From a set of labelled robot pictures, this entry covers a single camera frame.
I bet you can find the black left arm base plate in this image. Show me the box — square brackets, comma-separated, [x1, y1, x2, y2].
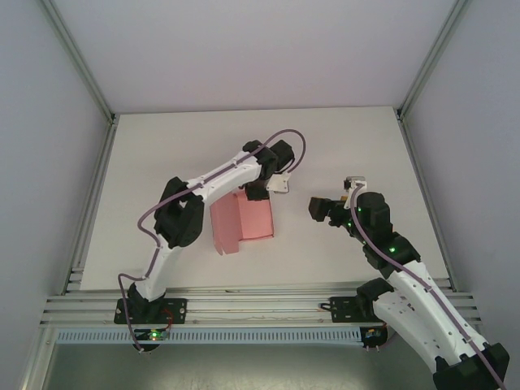
[115, 297, 189, 326]

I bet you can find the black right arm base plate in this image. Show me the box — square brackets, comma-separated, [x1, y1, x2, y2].
[329, 296, 387, 325]

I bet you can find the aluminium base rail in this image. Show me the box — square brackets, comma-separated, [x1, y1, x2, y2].
[39, 290, 483, 328]

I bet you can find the aluminium lower frame bar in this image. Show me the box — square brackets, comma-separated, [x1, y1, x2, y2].
[22, 327, 58, 390]

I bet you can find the aluminium side rail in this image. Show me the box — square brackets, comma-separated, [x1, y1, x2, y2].
[63, 115, 119, 293]
[396, 115, 454, 292]

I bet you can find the grey metal panel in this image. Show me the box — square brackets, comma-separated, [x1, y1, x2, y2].
[40, 343, 440, 390]

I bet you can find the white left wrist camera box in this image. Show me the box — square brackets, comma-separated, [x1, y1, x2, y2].
[266, 173, 293, 194]

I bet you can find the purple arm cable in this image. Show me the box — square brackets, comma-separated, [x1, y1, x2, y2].
[349, 182, 509, 390]
[116, 128, 308, 355]

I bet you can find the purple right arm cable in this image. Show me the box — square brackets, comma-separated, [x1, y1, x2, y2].
[349, 182, 509, 390]

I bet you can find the white slotted cable duct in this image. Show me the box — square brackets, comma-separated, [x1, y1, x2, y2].
[56, 327, 362, 346]

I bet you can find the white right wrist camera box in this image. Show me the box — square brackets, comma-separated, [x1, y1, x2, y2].
[343, 175, 368, 210]

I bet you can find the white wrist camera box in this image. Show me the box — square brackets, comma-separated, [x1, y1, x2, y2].
[266, 173, 293, 194]
[343, 175, 368, 210]

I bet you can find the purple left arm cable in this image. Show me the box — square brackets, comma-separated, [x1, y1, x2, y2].
[116, 128, 308, 355]

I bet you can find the pink paper box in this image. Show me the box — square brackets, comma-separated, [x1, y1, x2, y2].
[210, 191, 276, 257]

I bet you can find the aluminium frame post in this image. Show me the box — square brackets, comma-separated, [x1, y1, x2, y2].
[396, 0, 468, 123]
[40, 0, 119, 125]

